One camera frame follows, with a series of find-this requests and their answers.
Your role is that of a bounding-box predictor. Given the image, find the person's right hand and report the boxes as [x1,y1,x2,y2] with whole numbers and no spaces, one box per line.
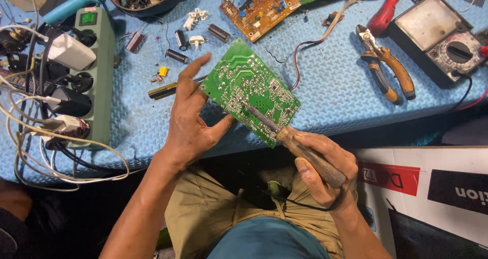
[284,131,360,214]

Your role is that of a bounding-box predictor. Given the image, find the person's left hand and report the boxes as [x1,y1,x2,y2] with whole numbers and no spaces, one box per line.
[157,53,237,173]

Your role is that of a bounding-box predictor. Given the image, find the wooden handled soldering iron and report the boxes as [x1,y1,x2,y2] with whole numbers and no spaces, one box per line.
[242,102,347,189]

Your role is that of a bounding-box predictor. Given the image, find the green printed circuit board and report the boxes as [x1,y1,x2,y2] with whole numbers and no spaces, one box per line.
[199,37,302,149]

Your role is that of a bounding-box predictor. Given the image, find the yellow and black screwdriver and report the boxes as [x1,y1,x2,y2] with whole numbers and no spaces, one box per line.
[147,75,209,101]

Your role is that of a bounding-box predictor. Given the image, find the slim black capacitor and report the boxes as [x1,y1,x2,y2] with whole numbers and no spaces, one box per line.
[165,48,190,64]

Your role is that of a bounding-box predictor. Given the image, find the person's khaki shorts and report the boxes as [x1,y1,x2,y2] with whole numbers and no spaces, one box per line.
[164,164,360,259]

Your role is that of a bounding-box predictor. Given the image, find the blue foam mat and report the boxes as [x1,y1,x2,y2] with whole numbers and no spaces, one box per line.
[0,0,488,183]

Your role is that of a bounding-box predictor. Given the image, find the black capacitor with white stripe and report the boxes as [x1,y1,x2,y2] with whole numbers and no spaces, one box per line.
[174,29,190,52]

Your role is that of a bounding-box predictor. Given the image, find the white cardboard box red label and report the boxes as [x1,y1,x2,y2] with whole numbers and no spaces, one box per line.
[350,146,488,259]

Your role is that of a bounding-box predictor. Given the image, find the green power strip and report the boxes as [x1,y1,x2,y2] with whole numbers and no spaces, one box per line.
[67,7,116,150]

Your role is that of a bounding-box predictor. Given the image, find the maroon box component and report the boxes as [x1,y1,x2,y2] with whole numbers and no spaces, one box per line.
[125,31,146,54]

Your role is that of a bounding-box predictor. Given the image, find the dark brown capacitor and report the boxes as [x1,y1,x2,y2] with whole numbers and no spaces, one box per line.
[207,23,232,43]

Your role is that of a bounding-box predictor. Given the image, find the person's blue shirt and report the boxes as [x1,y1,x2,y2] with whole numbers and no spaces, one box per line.
[207,216,333,259]

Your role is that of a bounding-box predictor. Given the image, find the orange and blue side cutters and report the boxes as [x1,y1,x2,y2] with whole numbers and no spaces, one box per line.
[356,24,416,106]

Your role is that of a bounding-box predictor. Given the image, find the white plastic connector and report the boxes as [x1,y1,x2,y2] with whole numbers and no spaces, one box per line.
[182,8,210,31]

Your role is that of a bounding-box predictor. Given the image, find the round black plug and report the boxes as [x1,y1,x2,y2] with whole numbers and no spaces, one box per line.
[66,72,94,94]

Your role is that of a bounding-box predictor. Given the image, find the white and brown adapter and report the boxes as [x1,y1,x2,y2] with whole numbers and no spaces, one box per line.
[41,115,91,142]

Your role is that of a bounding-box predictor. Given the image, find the black power adapter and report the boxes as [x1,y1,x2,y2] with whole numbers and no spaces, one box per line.
[47,86,93,117]

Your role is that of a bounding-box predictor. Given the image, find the black bowl of parts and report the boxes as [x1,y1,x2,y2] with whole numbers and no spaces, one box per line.
[107,0,189,18]

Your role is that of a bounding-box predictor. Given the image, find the white charger plug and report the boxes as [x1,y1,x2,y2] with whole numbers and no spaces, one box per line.
[47,32,97,72]

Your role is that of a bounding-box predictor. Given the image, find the brown circuit board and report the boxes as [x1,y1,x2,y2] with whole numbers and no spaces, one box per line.
[220,0,302,43]

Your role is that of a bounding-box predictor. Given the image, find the black multimeter probe lead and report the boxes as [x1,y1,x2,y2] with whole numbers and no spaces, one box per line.
[444,70,474,113]

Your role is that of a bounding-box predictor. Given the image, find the small brown board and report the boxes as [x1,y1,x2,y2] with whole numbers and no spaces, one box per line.
[322,11,345,27]

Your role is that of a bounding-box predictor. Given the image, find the red multimeter probe lead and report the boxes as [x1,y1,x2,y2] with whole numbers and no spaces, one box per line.
[455,46,488,112]

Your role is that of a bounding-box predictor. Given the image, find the black analog multimeter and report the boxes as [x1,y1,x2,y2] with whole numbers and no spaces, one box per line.
[386,0,488,89]

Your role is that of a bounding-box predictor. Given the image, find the blue glue gun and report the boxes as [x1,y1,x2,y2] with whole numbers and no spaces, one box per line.
[41,0,104,26]

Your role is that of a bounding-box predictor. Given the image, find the heap of dark electrical parts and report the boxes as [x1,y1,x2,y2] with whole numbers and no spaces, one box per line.
[0,23,48,96]

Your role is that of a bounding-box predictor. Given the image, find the black soldering iron cable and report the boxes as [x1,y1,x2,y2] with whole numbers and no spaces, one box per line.
[267,188,345,213]

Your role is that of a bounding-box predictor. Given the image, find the red wire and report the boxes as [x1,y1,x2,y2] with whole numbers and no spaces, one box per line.
[288,39,325,91]

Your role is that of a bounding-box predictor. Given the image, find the bundle of white cables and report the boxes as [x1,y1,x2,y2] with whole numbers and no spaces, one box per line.
[0,23,131,193]

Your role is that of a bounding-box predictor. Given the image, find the grey ribbon cable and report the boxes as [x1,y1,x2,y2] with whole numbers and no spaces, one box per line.
[319,0,363,43]

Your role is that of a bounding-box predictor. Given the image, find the red handled tool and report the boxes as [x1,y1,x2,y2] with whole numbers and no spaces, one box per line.
[367,0,403,37]

